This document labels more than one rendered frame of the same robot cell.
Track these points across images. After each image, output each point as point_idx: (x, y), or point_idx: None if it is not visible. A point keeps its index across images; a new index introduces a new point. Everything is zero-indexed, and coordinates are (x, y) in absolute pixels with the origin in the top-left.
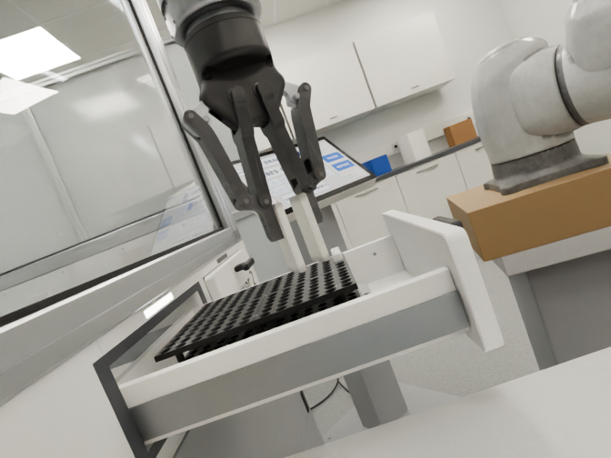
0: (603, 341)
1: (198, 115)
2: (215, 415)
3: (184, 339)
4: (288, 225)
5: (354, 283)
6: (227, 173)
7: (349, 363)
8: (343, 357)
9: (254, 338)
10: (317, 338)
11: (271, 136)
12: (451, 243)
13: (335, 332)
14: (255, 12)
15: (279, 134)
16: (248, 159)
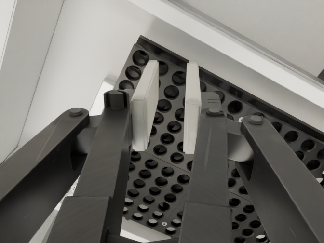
0: None
1: None
2: (309, 73)
3: (313, 170)
4: (189, 84)
5: (134, 48)
6: (289, 160)
7: (193, 7)
8: (196, 10)
9: (270, 66)
10: (212, 26)
11: (116, 224)
12: None
13: (194, 15)
14: None
15: (106, 185)
16: (225, 166)
